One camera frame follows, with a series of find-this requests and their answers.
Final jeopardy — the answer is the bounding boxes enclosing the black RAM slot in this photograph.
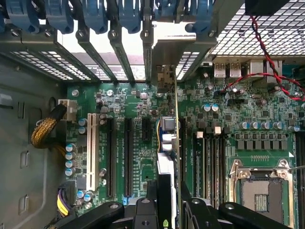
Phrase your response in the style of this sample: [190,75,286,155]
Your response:
[213,137,220,208]
[219,137,226,208]
[206,137,213,208]

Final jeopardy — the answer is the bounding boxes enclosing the long black expansion slot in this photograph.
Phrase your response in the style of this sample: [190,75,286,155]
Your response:
[123,117,134,198]
[179,118,187,183]
[106,117,116,198]

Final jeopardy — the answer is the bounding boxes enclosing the CPU socket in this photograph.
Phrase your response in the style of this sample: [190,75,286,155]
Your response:
[228,158,297,229]

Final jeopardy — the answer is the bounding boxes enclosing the white PCI expansion slot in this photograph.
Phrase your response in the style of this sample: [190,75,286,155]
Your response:
[87,112,98,191]

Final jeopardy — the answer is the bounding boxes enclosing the short black expansion slot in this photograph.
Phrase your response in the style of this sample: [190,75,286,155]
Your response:
[142,117,153,142]

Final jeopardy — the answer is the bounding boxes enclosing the green Dell motherboard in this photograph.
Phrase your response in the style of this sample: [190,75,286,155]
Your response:
[66,71,305,229]

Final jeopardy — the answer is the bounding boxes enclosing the white power connector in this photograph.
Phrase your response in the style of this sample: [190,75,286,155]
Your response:
[58,99,78,123]

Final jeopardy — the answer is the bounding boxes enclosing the silver USB port block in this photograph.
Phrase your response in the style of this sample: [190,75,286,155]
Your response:
[213,60,242,79]

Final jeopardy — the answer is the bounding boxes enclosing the open grey PC case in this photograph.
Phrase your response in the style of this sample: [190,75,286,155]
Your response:
[0,0,305,229]

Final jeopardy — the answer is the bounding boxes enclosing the metal slot cover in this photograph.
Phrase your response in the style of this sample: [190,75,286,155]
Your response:
[75,28,118,83]
[107,28,137,83]
[140,26,154,84]

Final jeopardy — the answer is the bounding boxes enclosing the silver network port block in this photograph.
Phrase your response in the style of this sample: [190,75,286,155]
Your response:
[247,58,285,83]

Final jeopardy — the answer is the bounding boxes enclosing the blue slot latch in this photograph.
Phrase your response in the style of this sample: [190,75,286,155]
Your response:
[5,0,41,33]
[184,0,214,35]
[82,0,110,34]
[118,0,143,34]
[44,0,75,34]
[153,0,178,19]

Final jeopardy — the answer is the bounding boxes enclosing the black connector purple yellow wires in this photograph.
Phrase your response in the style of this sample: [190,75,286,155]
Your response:
[56,180,77,218]

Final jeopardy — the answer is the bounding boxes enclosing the yellow black sleeved cable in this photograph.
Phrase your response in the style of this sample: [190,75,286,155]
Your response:
[30,104,67,156]

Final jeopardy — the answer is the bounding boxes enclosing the red black twisted wire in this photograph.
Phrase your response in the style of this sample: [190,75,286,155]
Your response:
[219,14,305,102]

